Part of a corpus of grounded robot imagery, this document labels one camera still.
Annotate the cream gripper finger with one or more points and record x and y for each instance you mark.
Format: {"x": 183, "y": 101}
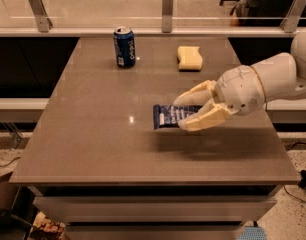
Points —
{"x": 210, "y": 115}
{"x": 198, "y": 95}

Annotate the blue pepsi soda can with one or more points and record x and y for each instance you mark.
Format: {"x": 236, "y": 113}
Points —
{"x": 124, "y": 45}

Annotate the metal glass bracket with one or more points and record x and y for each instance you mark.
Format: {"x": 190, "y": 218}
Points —
{"x": 290, "y": 22}
{"x": 167, "y": 15}
{"x": 42, "y": 20}

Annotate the seated person in background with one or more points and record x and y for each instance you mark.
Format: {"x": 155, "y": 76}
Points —
{"x": 260, "y": 12}

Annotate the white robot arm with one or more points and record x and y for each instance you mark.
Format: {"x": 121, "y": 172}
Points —
{"x": 283, "y": 76}

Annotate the brown snack pile on floor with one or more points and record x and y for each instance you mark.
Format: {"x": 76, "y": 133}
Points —
{"x": 46, "y": 229}

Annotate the white rounded gripper body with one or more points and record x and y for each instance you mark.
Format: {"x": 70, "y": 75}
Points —
{"x": 239, "y": 90}

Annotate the yellow sponge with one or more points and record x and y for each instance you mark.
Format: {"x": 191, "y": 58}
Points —
{"x": 189, "y": 58}

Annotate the blue rxbar blueberry wrapper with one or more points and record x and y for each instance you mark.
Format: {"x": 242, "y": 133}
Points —
{"x": 168, "y": 116}

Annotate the left metal glass bracket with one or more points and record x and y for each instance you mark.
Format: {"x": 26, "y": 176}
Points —
{"x": 42, "y": 20}

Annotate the right metal glass bracket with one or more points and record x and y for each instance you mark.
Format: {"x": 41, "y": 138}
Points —
{"x": 290, "y": 22}

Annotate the middle metal glass bracket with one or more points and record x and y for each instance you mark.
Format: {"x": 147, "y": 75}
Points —
{"x": 167, "y": 15}

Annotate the glass barrier panel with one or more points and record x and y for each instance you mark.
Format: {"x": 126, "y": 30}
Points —
{"x": 111, "y": 13}

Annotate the blue perforated mat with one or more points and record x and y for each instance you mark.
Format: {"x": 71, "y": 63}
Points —
{"x": 253, "y": 233}

